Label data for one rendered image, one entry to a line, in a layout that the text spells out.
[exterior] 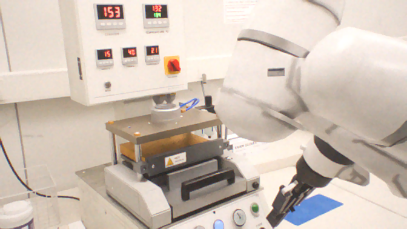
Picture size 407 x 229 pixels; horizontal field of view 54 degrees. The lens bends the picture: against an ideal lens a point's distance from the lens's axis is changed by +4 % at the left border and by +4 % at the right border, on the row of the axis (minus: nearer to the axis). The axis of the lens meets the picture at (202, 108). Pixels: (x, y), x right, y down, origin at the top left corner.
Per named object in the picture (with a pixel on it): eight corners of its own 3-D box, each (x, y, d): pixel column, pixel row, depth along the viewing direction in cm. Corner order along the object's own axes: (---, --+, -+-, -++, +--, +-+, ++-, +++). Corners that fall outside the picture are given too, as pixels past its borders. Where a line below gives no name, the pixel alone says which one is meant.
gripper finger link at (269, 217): (287, 212, 90) (285, 213, 90) (275, 227, 95) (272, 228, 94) (280, 201, 92) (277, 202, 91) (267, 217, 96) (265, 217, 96)
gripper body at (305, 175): (321, 144, 85) (301, 169, 90) (294, 152, 80) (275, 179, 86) (346, 172, 81) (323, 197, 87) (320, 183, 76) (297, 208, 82)
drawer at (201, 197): (117, 181, 110) (115, 154, 108) (182, 162, 123) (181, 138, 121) (173, 222, 87) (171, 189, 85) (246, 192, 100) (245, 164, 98)
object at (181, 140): (120, 157, 108) (117, 124, 106) (186, 140, 120) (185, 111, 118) (151, 175, 94) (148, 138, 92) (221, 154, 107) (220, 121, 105)
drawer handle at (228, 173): (180, 198, 90) (180, 182, 89) (230, 180, 98) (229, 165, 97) (185, 201, 88) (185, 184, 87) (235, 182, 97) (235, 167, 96)
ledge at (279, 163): (189, 160, 175) (189, 151, 174) (327, 129, 213) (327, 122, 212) (224, 183, 149) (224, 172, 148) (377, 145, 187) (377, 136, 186)
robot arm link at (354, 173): (304, 133, 77) (291, 151, 80) (351, 186, 70) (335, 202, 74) (344, 122, 84) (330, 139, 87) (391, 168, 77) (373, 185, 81)
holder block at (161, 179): (122, 169, 109) (122, 160, 108) (182, 152, 120) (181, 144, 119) (151, 188, 96) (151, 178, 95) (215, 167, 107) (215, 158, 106)
